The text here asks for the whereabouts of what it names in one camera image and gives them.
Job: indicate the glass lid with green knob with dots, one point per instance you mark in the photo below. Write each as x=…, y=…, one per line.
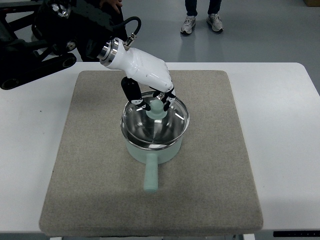
x=155, y=128

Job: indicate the mint green saucepan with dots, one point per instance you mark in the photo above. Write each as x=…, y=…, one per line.
x=151, y=157

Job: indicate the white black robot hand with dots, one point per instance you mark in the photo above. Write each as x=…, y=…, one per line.
x=140, y=68

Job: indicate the black control panel strip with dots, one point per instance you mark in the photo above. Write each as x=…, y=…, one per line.
x=297, y=234

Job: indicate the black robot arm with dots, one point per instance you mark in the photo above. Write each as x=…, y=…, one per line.
x=37, y=37

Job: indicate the grey felt mat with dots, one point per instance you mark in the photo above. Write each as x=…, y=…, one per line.
x=96, y=187

